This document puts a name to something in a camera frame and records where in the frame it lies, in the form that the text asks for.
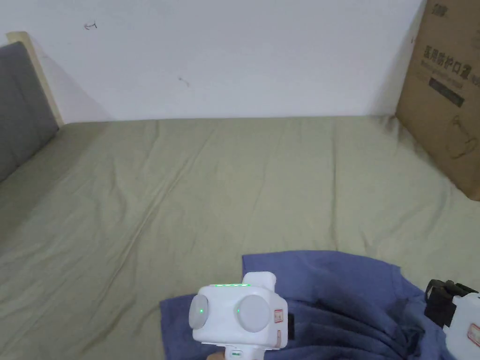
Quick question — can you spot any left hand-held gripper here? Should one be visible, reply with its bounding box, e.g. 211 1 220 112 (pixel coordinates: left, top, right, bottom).
188 271 295 360

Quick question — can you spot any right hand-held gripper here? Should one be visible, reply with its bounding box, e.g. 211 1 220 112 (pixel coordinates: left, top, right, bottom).
424 279 480 360

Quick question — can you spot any dark blue shirt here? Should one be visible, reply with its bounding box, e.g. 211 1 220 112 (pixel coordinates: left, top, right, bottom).
159 250 480 360

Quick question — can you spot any bed with pale green sheet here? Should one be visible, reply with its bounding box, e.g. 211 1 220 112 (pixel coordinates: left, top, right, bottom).
0 114 480 360

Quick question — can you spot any brown cardboard carton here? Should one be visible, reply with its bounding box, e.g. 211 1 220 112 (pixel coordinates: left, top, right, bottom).
395 0 480 203

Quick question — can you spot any grey padded headboard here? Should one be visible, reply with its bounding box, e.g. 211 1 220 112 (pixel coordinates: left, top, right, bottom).
0 41 60 184

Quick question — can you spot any pale wooden headboard frame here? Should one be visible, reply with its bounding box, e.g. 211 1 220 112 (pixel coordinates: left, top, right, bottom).
5 31 66 131

